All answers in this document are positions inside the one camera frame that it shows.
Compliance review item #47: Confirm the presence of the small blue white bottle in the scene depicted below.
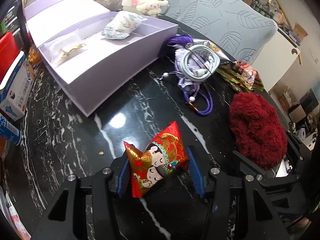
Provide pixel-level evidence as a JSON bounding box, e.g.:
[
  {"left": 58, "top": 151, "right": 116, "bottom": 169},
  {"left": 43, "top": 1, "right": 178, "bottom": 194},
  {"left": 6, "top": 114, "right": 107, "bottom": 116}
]
[{"left": 0, "top": 115, "right": 22, "bottom": 145}]

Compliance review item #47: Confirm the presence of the red cartoon couple pillow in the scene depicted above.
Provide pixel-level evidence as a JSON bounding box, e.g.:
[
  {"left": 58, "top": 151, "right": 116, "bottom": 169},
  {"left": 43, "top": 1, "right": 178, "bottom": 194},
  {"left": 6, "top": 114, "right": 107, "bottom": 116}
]
[{"left": 124, "top": 121, "right": 189, "bottom": 198}]

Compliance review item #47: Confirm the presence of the orange green snack packet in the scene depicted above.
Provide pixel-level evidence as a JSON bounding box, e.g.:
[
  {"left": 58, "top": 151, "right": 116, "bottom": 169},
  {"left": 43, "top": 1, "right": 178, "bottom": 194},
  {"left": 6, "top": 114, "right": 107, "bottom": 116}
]
[{"left": 216, "top": 61, "right": 264, "bottom": 93}]

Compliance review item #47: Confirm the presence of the blue white medicine box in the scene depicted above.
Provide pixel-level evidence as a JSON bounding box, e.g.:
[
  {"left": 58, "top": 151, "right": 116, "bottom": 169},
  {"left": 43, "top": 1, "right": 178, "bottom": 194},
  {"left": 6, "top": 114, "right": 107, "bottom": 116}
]
[{"left": 1, "top": 51, "right": 35, "bottom": 121}]

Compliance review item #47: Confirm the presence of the silver red snack packet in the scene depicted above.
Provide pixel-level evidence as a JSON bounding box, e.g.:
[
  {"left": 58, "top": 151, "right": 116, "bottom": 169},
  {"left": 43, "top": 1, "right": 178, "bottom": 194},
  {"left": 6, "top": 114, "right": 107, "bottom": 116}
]
[{"left": 193, "top": 38, "right": 231, "bottom": 62}]

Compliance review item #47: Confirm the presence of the black printed box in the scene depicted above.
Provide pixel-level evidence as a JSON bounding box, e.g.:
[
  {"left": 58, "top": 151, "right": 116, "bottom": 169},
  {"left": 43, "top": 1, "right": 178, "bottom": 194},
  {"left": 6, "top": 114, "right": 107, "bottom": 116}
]
[{"left": 1, "top": 5, "right": 24, "bottom": 50}]

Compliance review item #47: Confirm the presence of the dark red fuzzy pouch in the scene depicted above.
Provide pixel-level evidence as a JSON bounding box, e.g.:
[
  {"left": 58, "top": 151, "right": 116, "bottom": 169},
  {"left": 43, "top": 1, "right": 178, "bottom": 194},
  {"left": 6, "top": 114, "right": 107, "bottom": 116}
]
[{"left": 229, "top": 92, "right": 287, "bottom": 171}]

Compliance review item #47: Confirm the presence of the red bottle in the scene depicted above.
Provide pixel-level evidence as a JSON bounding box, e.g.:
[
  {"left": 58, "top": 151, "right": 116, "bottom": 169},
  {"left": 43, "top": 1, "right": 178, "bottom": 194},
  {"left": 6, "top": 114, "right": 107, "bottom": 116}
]
[{"left": 0, "top": 32, "right": 20, "bottom": 81}]

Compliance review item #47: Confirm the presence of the grey leaf-pattern chair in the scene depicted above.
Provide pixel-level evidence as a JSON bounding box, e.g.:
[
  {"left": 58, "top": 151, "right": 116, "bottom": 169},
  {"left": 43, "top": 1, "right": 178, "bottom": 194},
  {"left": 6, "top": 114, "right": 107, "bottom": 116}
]
[{"left": 166, "top": 0, "right": 278, "bottom": 63}]

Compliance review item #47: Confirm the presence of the lavender gift box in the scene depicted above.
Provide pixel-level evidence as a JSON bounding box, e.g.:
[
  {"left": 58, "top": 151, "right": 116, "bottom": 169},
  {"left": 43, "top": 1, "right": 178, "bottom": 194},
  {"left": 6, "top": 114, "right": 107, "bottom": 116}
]
[{"left": 23, "top": 0, "right": 178, "bottom": 116}]

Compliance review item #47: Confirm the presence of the white bread-print snack bag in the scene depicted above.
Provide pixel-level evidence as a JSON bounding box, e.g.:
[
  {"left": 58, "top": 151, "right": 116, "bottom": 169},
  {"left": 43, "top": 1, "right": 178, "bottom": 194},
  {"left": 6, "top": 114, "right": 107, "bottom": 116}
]
[{"left": 101, "top": 11, "right": 146, "bottom": 40}]

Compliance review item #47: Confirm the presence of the white cable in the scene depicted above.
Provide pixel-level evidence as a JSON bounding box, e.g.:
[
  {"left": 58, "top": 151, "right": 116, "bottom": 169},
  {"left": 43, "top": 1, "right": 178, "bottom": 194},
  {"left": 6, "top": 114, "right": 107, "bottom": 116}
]
[{"left": 183, "top": 44, "right": 221, "bottom": 82}]

